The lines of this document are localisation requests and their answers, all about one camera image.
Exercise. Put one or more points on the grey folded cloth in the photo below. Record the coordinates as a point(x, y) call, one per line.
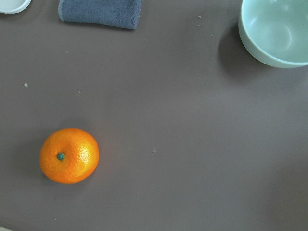
point(116, 13)

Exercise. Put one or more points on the mint green bowl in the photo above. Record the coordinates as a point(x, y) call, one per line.
point(275, 32)

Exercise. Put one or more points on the cream rabbit tray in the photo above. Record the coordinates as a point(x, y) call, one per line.
point(13, 6)

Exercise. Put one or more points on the orange mandarin fruit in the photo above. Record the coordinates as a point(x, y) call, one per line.
point(69, 156)

